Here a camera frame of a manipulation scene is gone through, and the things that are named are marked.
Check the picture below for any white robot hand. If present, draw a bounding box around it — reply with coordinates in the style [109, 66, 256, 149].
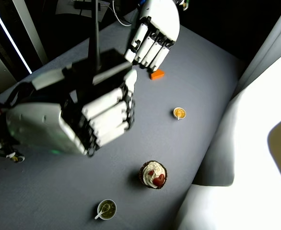
[124, 0, 181, 72]
[5, 68, 138, 158]

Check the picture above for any orange triangle block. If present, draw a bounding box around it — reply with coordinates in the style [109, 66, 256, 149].
[150, 69, 165, 81]

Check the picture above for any black power box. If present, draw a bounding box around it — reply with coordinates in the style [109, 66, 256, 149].
[73, 0, 105, 11]

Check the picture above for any white light strip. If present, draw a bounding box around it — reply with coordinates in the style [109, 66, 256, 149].
[0, 0, 33, 75]

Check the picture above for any small cup with orange drink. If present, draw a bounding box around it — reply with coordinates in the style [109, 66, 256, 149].
[173, 107, 187, 121]

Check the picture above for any white paper sheet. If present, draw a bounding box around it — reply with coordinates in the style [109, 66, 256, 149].
[55, 0, 115, 22]

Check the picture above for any bowl of green soup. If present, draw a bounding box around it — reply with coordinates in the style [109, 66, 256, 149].
[94, 199, 117, 221]

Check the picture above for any toy cupcake with cream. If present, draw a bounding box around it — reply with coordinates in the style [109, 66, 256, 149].
[139, 160, 168, 190]

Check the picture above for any grey table cloth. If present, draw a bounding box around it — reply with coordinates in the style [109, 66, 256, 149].
[0, 11, 248, 230]

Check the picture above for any white curtain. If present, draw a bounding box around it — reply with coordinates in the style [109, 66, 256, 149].
[174, 0, 281, 230]

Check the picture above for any white cable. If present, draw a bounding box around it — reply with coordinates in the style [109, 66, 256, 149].
[112, 0, 133, 27]

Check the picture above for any white post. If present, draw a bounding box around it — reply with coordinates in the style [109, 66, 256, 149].
[12, 0, 49, 65]

